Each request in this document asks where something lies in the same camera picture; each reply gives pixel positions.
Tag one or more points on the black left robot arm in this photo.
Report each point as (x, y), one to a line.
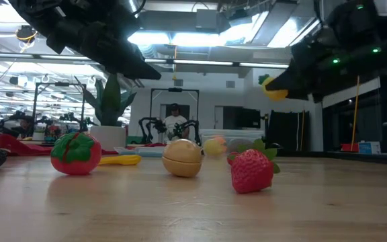
(62, 13)

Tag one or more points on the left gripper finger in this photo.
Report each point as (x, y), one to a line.
(133, 57)
(126, 69)

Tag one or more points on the black background robot arm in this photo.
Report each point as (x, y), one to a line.
(158, 124)
(180, 127)

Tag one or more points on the dark wall screen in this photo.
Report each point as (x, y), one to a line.
(247, 117)

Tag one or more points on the person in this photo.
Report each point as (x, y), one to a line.
(176, 124)
(23, 129)

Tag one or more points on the clear plastic tupperware container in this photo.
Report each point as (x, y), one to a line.
(234, 133)

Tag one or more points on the black aluminium table frame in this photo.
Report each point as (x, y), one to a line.
(365, 158)

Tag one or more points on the red toy tomato green top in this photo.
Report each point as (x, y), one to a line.
(76, 154)

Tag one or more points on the black wall panel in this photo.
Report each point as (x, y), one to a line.
(287, 124)

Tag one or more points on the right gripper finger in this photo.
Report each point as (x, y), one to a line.
(301, 91)
(292, 75)

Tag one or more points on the bright ceiling light panel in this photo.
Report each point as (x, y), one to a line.
(197, 38)

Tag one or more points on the small red toy strawberry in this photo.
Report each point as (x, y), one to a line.
(231, 159)

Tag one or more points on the clear lid blue rim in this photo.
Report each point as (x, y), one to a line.
(146, 152)

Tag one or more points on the large red toy strawberry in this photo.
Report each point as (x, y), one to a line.
(252, 171)

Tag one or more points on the small blue box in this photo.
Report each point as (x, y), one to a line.
(370, 147)

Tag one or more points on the green plant white pot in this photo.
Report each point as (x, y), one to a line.
(111, 101)

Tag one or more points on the black gantry frame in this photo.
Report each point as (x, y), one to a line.
(60, 84)
(175, 89)

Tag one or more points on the tan toy potato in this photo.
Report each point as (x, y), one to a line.
(181, 158)

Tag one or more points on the yellow toy lemon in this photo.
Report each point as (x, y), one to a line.
(212, 148)

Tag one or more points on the long ceiling light strip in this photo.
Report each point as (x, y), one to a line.
(197, 62)

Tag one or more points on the small red box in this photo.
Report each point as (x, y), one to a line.
(349, 148)

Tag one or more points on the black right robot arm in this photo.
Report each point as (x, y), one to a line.
(375, 27)

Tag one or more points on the yellow toy pepper green stem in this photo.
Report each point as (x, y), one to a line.
(275, 95)

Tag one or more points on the red cloth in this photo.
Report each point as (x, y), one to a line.
(13, 144)

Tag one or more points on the brown toy kiwi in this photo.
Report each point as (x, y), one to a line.
(235, 144)

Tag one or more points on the yellow toy banana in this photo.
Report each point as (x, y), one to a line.
(119, 160)

